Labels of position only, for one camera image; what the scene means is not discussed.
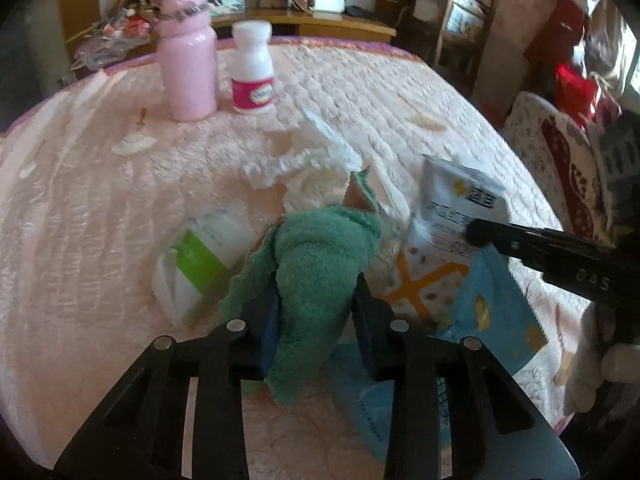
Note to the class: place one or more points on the white snack packet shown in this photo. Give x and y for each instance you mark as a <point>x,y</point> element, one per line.
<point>450,195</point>

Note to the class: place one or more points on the red bag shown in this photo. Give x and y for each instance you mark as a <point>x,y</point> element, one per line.
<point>572,87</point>

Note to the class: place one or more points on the wooden chair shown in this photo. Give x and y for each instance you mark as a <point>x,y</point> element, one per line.
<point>446,20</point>

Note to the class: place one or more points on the black box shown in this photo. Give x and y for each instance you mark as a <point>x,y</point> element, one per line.
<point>357,10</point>

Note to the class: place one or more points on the white bottle pink label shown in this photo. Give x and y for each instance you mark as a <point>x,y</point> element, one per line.
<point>252,65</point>

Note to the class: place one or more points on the green towel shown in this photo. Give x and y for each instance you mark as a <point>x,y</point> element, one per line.
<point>310,270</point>

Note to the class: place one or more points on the blue snack packet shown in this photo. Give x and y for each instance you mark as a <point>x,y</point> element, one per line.
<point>485,310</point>

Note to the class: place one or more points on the white packet orange stripes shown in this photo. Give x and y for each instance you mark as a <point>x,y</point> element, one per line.
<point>425,285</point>

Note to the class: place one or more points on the white tissue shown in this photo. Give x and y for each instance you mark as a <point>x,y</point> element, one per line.
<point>310,155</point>

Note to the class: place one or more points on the wooden cabinet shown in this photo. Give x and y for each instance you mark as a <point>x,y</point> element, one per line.
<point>350,27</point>

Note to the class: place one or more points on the person's right hand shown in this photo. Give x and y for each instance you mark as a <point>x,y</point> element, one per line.
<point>620,365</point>

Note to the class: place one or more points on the floral covered sofa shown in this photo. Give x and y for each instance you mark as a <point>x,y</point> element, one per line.
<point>530,130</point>

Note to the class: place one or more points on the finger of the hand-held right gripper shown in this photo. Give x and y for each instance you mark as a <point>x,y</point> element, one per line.
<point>505,237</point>

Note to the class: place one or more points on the plastic wrapped flower bouquet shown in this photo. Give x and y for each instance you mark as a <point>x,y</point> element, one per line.
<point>120,30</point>

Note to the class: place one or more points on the red hanging garment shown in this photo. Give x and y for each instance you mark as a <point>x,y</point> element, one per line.
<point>560,30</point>

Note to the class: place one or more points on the beige curtain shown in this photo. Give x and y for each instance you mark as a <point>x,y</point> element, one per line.
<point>625,45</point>

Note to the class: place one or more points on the floral covered air conditioner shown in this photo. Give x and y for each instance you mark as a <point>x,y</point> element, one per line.
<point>515,0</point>

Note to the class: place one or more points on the green white milk carton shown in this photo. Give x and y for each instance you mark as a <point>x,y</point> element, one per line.
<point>195,260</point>

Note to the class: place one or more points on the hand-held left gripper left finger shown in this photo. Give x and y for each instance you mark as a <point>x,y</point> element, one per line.
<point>270,335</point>

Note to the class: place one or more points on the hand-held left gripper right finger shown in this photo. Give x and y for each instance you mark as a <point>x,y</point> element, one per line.
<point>364,355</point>

